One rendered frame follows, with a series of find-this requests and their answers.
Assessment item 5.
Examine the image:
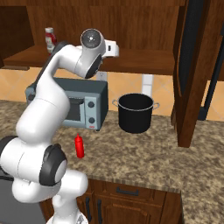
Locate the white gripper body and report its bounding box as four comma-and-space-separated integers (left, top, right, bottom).
109, 39, 121, 59

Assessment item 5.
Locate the white red-labelled shaker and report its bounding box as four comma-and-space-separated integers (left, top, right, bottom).
44, 26, 58, 55

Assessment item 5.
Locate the wooden cabinet door glass panel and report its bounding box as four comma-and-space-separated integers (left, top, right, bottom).
171, 0, 224, 149
197, 34, 224, 122

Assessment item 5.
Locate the red condiment bottle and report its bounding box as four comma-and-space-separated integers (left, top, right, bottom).
74, 133, 86, 159

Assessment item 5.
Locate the grey toaster oven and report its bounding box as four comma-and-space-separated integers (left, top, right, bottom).
24, 77, 109, 131

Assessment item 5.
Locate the black cooking pot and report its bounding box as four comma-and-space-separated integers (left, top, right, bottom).
111, 93, 161, 135

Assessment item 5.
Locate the wooden drawer front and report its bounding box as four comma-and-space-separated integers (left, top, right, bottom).
92, 179, 168, 207

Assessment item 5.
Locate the wooden base cupboard door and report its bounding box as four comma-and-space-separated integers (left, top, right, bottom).
76, 186, 97, 224
94, 195, 165, 224

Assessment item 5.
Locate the grey dishwasher front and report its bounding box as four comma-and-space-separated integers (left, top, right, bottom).
0, 171, 47, 224

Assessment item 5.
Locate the open wooden wall cabinet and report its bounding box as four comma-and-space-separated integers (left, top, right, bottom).
0, 0, 187, 77

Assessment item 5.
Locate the white wall socket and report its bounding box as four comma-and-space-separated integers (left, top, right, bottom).
96, 70, 109, 82

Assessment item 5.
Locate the black drawer handle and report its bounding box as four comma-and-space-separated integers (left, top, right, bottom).
115, 186, 141, 197

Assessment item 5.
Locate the black cupboard door handle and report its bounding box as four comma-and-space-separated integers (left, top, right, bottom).
96, 199, 103, 224
84, 196, 94, 223

